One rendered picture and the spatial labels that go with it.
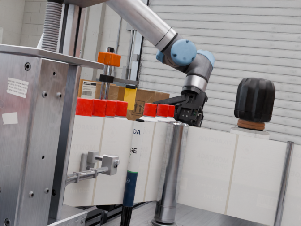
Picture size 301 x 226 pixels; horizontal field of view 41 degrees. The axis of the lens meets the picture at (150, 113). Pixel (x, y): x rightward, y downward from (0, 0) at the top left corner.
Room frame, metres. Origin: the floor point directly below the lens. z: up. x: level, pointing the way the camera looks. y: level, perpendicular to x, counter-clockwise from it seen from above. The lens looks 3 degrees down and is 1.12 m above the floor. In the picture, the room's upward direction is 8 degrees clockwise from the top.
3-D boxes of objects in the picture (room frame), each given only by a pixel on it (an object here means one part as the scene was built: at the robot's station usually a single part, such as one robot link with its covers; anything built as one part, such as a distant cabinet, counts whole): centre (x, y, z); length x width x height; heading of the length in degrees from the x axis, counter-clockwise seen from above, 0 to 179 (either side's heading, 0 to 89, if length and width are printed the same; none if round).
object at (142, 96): (1.70, 0.08, 0.99); 0.30 x 0.24 x 0.27; 167
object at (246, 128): (0.89, -0.22, 1.03); 0.09 x 0.09 x 0.30
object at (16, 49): (0.51, 0.15, 1.14); 0.14 x 0.11 x 0.01; 156
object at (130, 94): (0.99, 0.06, 1.09); 0.03 x 0.01 x 0.06; 66
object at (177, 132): (0.73, -0.05, 0.97); 0.05 x 0.05 x 0.19
